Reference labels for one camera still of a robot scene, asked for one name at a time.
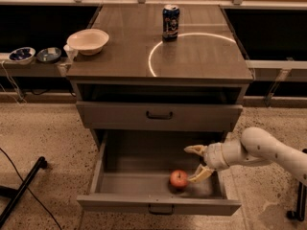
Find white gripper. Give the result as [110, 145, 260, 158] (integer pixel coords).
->
[184, 143, 229, 183]

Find red apple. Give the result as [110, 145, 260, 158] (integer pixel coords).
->
[169, 170, 188, 190]

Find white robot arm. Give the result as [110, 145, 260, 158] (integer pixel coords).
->
[184, 127, 307, 186]

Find grey drawer cabinet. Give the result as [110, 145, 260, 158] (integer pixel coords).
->
[65, 3, 254, 150]

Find white bowl on counter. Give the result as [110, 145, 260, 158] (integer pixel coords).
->
[66, 29, 109, 56]

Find black stand leg right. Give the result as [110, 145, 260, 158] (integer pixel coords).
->
[286, 149, 307, 222]

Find black stand leg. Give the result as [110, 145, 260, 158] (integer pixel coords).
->
[0, 156, 47, 228]
[286, 149, 307, 222]

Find blue soda can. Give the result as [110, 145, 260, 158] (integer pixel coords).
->
[162, 5, 180, 40]

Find small clear plastic cup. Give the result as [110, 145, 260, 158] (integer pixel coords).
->
[63, 44, 78, 61]

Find dark blue-grey bowl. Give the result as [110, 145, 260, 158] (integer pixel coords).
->
[36, 47, 61, 63]

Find black stand leg left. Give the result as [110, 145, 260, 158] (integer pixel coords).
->
[0, 156, 47, 228]

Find blue patterned bowl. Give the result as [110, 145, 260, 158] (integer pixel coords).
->
[9, 47, 35, 65]

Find grey side shelf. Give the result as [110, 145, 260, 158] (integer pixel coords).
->
[0, 53, 70, 78]

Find black floor cable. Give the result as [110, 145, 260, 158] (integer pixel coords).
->
[0, 148, 63, 230]

